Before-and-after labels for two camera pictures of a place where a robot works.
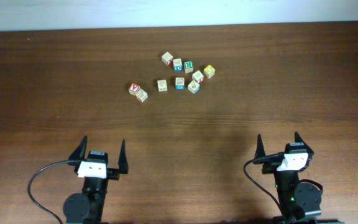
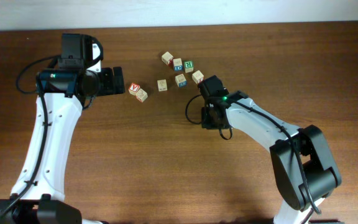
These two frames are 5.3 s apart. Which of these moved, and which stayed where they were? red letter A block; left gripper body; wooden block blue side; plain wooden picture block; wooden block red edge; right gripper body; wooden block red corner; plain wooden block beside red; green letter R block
Moved: right gripper body; wooden block blue side; left gripper body
Stayed: plain wooden block beside red; red letter A block; green letter R block; wooden block red corner; plain wooden picture block; wooden block red edge
